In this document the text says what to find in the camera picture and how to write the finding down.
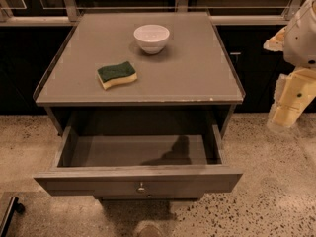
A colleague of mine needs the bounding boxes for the grey top drawer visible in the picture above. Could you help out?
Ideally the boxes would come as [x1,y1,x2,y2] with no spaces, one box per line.
[35,126,242,198]

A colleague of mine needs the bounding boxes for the metal railing frame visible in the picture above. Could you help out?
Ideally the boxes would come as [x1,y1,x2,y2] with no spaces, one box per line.
[0,0,306,26]

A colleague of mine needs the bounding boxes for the grey bottom drawer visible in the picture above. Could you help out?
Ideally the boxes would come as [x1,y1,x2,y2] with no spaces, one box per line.
[94,194,201,201]

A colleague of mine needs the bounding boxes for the green and yellow sponge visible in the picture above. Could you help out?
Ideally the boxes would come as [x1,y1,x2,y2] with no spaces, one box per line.
[97,61,137,90]

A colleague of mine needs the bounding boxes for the grey drawer cabinet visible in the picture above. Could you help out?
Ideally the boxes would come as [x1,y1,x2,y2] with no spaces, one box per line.
[32,11,247,202]

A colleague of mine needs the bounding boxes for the grey drawer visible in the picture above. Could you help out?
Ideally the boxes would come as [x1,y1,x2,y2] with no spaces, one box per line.
[94,194,201,201]
[35,126,242,198]

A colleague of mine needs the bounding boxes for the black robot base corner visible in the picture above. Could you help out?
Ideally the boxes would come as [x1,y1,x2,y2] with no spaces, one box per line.
[0,197,25,237]

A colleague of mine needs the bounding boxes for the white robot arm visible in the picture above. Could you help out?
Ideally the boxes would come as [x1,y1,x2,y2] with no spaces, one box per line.
[264,0,316,131]

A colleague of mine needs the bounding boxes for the white ceramic bowl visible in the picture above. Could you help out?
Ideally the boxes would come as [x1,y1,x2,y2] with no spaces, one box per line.
[133,25,170,54]

